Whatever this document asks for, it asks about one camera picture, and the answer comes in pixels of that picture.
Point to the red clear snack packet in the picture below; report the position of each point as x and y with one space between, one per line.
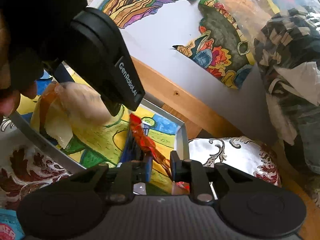
161 176

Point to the orange white bread packet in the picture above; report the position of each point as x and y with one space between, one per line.
68 105

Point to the plastic bag of clothes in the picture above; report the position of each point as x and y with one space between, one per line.
284 38

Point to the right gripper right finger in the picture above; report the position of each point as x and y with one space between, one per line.
193 173

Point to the wooden sofa frame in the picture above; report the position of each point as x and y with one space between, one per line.
172 98

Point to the light blue snack packet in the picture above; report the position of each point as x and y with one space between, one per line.
10 228

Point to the grey tray with drawing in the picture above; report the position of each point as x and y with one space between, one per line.
76 148

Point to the person left hand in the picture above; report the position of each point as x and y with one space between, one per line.
11 99

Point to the blue white biscuit box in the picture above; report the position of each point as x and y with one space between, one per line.
130 152

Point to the floral satin sofa cover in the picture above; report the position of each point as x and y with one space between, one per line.
24 168

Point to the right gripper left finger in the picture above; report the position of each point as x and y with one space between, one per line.
129 179

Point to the torn flower drawing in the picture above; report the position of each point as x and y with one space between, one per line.
227 29

